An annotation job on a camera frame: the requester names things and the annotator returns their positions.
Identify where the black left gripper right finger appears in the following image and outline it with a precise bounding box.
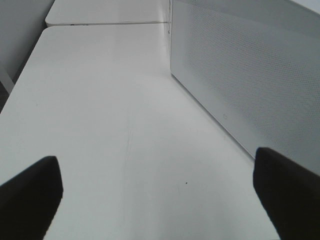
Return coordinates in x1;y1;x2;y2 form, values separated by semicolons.
253;147;320;240

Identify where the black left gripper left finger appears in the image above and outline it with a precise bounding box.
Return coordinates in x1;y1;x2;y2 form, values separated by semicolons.
0;156;63;240

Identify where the white microwave door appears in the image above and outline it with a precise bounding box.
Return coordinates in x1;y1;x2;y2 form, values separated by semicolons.
170;0;320;174

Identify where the white neighbouring table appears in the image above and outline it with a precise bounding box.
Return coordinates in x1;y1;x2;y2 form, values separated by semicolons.
45;0;171;27

